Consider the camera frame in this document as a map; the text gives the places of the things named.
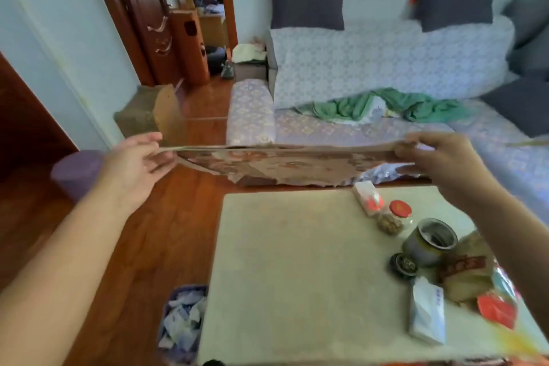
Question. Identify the brown panelled inner door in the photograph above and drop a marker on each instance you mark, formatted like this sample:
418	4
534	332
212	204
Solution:
148	14

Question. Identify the orange brown wooden cabinet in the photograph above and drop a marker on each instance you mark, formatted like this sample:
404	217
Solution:
191	48

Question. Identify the person's left hand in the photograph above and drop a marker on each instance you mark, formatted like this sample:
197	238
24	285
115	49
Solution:
128	172

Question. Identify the red lid glass jar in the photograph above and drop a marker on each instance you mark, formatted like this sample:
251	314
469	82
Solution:
399	209

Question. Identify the dark patterned canister lid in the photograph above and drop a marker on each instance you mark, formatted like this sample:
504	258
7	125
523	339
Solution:
404	266

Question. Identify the cream marble table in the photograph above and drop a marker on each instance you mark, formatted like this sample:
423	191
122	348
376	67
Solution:
300	271

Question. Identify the brown paper tea bag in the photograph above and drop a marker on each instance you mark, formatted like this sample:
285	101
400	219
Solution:
467	275

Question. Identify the beige floral tablecloth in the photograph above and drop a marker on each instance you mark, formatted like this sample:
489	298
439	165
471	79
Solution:
300	164

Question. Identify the person's right forearm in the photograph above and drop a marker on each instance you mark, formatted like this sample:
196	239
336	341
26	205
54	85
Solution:
519	250

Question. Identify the red snack packet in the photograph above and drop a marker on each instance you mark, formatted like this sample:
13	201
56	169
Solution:
497	310

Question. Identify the olive brown perforated box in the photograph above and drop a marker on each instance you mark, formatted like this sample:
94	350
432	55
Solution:
141	112

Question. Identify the purple quilted sofa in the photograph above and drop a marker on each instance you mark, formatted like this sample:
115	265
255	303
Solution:
386	57

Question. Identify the white red tissue pack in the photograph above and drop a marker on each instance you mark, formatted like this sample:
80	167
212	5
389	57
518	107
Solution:
366	196

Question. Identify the grey open canister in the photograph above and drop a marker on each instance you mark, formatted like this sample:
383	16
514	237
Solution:
422	250

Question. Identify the white blue tissue pack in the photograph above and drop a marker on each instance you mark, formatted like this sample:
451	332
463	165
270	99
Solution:
426	314

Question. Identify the grey side stool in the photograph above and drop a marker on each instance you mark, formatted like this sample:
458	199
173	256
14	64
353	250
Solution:
251	72

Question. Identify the dark brown wooden door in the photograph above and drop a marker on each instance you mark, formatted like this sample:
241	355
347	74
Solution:
25	130

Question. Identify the green blanket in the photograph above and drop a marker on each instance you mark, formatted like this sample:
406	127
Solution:
407	106

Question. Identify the small bin with lavender bag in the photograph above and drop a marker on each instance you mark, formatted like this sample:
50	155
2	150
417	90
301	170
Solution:
180	318

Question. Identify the red brown doorway frame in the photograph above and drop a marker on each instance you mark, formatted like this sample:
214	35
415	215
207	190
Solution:
126	35

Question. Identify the person's left forearm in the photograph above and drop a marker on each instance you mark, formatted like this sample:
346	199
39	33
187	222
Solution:
55	284

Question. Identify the person's right hand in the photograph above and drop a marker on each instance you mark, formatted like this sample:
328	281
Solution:
450	164

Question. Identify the grey pillow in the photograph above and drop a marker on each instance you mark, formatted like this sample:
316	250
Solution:
454	3
529	18
519	106
534	59
306	1

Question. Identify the small green ornament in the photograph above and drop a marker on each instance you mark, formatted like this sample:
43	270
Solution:
227	70

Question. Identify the purple cylindrical stool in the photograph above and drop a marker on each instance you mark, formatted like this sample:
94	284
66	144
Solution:
77	172

